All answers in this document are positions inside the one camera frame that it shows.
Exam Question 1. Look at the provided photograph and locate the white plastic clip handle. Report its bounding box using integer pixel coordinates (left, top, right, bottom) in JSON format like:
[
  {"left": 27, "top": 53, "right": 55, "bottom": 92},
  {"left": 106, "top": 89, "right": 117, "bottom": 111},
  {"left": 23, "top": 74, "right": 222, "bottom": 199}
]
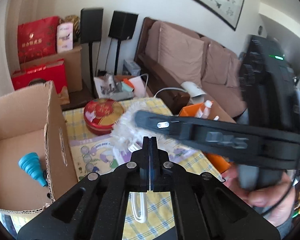
[{"left": 132, "top": 192, "right": 148, "bottom": 224}]

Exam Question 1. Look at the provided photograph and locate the white fluffy duster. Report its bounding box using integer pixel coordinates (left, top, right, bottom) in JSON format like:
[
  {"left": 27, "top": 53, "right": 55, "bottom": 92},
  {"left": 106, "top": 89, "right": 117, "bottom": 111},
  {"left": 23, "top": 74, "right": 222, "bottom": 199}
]
[{"left": 110, "top": 101, "right": 173, "bottom": 152}]

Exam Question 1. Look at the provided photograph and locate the blue collapsible funnel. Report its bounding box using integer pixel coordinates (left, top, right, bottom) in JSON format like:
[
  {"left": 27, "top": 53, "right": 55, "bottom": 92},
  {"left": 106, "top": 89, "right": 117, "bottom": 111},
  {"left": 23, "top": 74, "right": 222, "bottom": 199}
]
[{"left": 18, "top": 152, "right": 47, "bottom": 187}]

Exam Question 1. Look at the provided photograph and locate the person's right hand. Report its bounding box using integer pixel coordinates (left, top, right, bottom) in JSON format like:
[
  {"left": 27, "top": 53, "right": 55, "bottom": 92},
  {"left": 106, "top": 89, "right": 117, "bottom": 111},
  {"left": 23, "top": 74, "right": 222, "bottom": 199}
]
[{"left": 222, "top": 165, "right": 295, "bottom": 227}]

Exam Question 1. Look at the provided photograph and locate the orange storage box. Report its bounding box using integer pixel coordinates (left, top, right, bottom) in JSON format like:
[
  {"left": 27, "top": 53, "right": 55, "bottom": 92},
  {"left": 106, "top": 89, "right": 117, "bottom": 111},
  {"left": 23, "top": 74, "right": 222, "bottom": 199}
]
[{"left": 178, "top": 100, "right": 237, "bottom": 174}]

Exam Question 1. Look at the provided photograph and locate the yellow plaid tablecloth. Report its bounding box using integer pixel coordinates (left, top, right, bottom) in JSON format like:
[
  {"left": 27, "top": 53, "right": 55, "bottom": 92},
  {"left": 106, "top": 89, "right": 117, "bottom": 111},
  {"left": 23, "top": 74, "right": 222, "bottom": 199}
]
[{"left": 9, "top": 97, "right": 223, "bottom": 240}]

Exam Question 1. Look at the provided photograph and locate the purple wet wipes pack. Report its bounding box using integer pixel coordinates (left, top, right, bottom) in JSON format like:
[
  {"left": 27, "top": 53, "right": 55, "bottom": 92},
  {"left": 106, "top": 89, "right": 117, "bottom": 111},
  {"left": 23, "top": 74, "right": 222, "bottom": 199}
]
[{"left": 70, "top": 135, "right": 196, "bottom": 181}]

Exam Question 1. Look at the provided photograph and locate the brown sofa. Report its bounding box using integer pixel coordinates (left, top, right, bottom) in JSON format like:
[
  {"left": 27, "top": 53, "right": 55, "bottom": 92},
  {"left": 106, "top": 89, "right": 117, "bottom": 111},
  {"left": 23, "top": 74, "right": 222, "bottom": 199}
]
[{"left": 134, "top": 17, "right": 247, "bottom": 118}]

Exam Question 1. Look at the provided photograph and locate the grey white small box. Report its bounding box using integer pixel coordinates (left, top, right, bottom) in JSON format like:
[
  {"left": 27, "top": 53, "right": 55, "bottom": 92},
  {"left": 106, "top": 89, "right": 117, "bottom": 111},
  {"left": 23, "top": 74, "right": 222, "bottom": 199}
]
[{"left": 122, "top": 59, "right": 141, "bottom": 76}]

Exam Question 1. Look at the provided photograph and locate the round red gold tin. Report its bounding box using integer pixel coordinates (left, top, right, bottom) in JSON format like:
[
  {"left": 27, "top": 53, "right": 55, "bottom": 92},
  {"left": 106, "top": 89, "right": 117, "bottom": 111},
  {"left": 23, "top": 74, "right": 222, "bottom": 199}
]
[{"left": 83, "top": 99, "right": 125, "bottom": 135}]

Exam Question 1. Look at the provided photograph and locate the box of clutter items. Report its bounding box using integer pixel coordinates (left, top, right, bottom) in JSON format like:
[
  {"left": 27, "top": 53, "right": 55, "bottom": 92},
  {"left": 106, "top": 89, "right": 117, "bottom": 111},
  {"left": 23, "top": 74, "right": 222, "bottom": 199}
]
[{"left": 94, "top": 74, "right": 148, "bottom": 101}]

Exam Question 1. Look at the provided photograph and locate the open cardboard box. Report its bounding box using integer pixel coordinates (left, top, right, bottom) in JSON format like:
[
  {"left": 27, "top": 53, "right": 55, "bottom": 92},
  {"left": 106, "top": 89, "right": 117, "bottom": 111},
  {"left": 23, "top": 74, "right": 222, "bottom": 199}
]
[{"left": 0, "top": 81, "right": 77, "bottom": 213}]

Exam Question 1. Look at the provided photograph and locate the right black speaker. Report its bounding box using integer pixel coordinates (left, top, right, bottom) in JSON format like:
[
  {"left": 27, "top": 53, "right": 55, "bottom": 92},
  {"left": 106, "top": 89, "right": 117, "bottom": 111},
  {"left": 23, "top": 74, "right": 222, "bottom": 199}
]
[{"left": 108, "top": 10, "right": 138, "bottom": 75}]

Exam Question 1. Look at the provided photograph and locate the black speaker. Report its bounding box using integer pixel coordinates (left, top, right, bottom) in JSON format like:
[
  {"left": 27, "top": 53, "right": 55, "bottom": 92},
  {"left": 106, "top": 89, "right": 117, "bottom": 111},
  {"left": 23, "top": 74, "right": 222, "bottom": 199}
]
[
  {"left": 80, "top": 8, "right": 103, "bottom": 98},
  {"left": 108, "top": 10, "right": 138, "bottom": 75}
]

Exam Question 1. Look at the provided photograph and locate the brown cardboard box background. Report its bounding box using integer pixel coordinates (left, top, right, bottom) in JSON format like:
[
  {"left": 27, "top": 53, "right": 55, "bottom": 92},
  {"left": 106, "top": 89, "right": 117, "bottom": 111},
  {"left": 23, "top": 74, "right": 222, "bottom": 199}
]
[{"left": 20, "top": 44, "right": 83, "bottom": 93}]

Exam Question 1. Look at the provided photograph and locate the small red gift bag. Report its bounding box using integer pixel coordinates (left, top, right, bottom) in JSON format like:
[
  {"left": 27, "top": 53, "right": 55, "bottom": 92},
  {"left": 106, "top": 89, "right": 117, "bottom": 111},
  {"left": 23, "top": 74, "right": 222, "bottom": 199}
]
[{"left": 11, "top": 59, "right": 68, "bottom": 94}]

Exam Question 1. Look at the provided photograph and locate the left black speaker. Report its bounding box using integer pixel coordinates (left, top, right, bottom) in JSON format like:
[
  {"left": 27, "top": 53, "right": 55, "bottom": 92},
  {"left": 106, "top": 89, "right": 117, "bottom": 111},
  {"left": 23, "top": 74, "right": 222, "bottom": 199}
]
[{"left": 80, "top": 8, "right": 103, "bottom": 98}]

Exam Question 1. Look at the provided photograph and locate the pink white tissue pack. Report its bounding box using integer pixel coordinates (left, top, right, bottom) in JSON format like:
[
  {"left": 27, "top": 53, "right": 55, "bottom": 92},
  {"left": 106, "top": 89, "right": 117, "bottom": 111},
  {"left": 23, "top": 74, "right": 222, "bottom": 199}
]
[{"left": 56, "top": 22, "right": 74, "bottom": 54}]

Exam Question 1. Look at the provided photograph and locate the large red gift bag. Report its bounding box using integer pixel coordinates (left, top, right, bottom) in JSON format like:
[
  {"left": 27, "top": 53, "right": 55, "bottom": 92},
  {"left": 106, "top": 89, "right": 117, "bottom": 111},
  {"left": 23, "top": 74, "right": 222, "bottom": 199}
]
[{"left": 17, "top": 16, "right": 60, "bottom": 64}]

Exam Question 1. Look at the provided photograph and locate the white curtain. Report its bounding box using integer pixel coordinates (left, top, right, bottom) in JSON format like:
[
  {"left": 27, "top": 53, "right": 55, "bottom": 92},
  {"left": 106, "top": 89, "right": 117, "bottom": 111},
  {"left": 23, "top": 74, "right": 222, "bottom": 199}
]
[{"left": 0, "top": 0, "right": 20, "bottom": 97}]

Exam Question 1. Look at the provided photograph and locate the white charger cable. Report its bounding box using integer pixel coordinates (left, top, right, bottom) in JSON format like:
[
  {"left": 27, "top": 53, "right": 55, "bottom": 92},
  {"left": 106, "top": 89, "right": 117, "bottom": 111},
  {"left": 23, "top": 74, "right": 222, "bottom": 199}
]
[{"left": 140, "top": 73, "right": 191, "bottom": 99}]

